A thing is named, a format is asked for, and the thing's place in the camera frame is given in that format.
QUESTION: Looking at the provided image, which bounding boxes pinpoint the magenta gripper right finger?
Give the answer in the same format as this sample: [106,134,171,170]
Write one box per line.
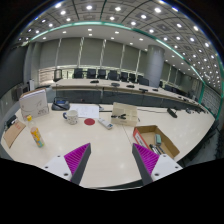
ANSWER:
[131,143,184,186]

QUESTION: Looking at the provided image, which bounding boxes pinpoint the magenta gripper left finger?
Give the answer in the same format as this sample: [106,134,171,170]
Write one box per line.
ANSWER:
[42,142,92,186]

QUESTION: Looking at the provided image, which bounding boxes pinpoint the open brown cardboard box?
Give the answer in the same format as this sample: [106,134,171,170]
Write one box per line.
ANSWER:
[133,125,180,158]

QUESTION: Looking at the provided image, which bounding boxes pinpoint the red round coaster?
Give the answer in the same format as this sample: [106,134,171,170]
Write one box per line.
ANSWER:
[84,118,95,126]

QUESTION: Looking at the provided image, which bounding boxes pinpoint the white ceramic mug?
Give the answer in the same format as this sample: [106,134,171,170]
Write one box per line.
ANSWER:
[63,110,78,125]

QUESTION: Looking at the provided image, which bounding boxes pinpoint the white remote control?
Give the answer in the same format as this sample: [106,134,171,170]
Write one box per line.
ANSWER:
[98,118,113,130]

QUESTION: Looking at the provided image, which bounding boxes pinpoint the yellow plastic bottle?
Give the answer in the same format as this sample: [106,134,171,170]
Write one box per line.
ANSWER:
[26,114,45,149]

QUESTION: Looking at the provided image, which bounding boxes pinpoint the white paper sheet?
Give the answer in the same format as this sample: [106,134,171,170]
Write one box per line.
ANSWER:
[70,104,99,119]

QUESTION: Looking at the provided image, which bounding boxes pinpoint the black scissors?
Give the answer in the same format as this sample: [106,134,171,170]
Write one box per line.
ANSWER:
[111,114,126,120]

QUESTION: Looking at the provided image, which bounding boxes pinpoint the black microphone base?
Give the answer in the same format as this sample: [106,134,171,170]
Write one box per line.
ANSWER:
[167,108,177,118]

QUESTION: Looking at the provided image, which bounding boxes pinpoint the beige cardboard box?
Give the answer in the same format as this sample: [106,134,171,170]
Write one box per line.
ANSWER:
[111,102,138,127]

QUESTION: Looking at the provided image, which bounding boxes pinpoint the black desk telephone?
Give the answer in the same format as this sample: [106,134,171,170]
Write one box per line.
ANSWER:
[51,97,70,111]

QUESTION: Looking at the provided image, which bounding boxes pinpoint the brown envelope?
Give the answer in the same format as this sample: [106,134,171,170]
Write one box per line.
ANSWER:
[3,121,26,147]

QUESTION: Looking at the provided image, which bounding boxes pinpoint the long conference desk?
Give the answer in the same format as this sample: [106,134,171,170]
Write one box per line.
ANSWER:
[51,79,207,113]

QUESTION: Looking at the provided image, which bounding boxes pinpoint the black office chair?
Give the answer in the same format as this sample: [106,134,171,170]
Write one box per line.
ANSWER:
[97,69,106,79]
[53,69,62,82]
[73,68,83,78]
[87,69,96,79]
[108,70,118,81]

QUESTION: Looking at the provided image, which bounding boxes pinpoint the grey round pillar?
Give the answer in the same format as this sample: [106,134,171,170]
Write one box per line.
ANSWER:
[145,45,165,88]

